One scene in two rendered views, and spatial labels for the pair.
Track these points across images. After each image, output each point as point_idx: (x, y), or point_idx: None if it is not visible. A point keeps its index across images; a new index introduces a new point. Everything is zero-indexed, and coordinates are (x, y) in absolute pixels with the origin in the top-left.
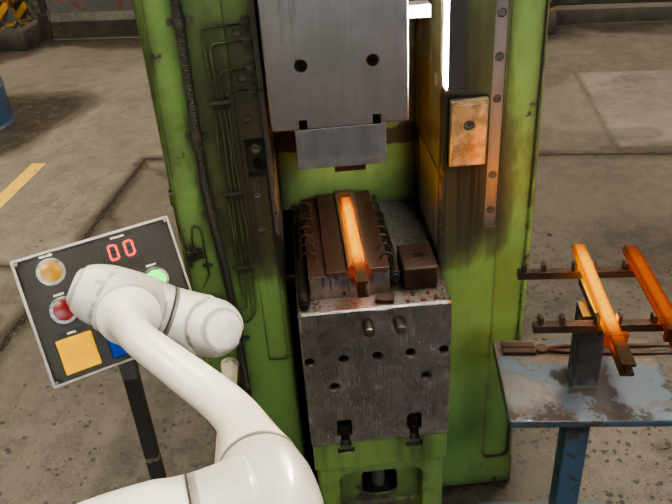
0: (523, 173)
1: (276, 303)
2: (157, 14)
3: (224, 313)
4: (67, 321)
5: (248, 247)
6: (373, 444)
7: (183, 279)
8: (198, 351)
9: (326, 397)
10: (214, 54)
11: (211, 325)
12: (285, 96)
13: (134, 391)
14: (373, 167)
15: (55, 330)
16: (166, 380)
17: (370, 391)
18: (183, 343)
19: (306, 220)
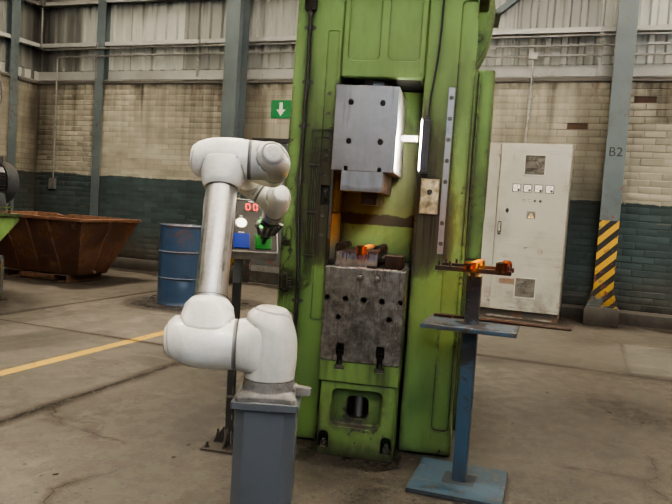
0: (459, 225)
1: (320, 281)
2: (295, 121)
3: (283, 187)
4: None
5: (312, 243)
6: (355, 366)
7: None
8: (269, 200)
9: (332, 323)
10: (315, 142)
11: (277, 188)
12: (339, 153)
13: (236, 291)
14: (393, 239)
15: None
16: None
17: (357, 324)
18: (264, 198)
19: (347, 248)
